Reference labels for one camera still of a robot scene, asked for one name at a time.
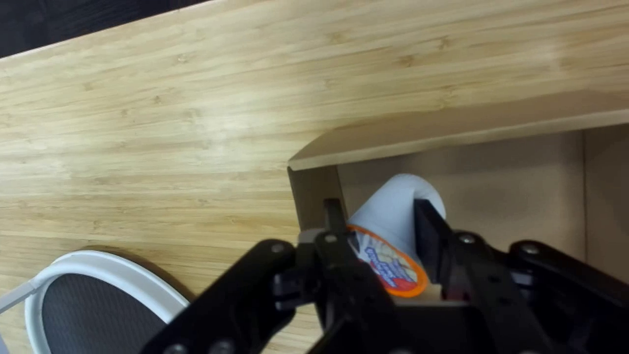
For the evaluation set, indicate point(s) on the white two-tier round stand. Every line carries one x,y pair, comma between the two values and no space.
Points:
95,304

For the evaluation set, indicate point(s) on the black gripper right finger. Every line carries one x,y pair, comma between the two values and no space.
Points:
529,300

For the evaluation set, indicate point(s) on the white plastic cup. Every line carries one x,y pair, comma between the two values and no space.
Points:
394,243

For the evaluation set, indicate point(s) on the open cardboard box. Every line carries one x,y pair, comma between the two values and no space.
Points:
547,168

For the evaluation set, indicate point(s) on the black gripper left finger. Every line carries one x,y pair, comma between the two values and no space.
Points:
258,298

